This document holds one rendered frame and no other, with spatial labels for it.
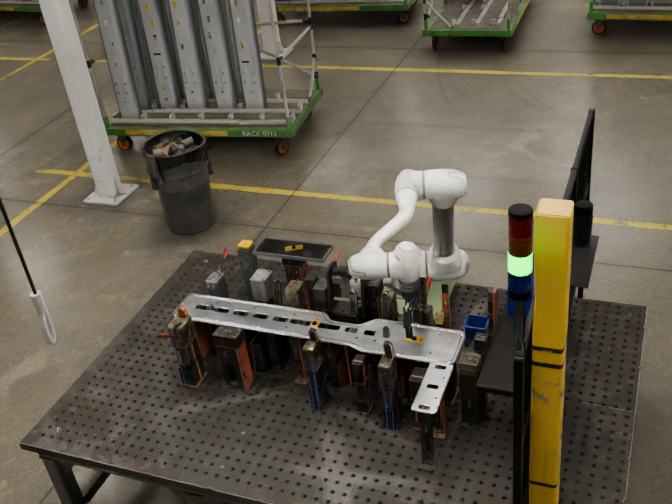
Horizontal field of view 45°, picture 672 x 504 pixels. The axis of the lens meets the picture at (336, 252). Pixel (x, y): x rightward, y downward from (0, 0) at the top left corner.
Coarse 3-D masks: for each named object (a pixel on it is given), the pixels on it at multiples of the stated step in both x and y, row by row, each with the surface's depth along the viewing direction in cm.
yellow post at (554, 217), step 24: (552, 216) 234; (552, 240) 238; (552, 264) 243; (552, 288) 247; (552, 312) 252; (552, 336) 257; (552, 360) 262; (552, 384) 268; (552, 408) 273; (552, 432) 279; (552, 456) 285; (552, 480) 292
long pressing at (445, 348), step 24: (192, 312) 386; (216, 312) 383; (264, 312) 379; (288, 312) 377; (312, 312) 375; (336, 336) 358; (360, 336) 356; (432, 336) 351; (456, 336) 349; (432, 360) 338; (456, 360) 338
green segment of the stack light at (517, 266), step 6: (510, 258) 231; (516, 258) 229; (522, 258) 229; (528, 258) 229; (510, 264) 232; (516, 264) 230; (522, 264) 230; (528, 264) 231; (510, 270) 233; (516, 270) 232; (522, 270) 231; (528, 270) 232
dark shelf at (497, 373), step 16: (512, 320) 349; (496, 336) 341; (512, 336) 340; (496, 352) 333; (512, 352) 332; (496, 368) 325; (512, 368) 324; (480, 384) 318; (496, 384) 317; (512, 384) 316
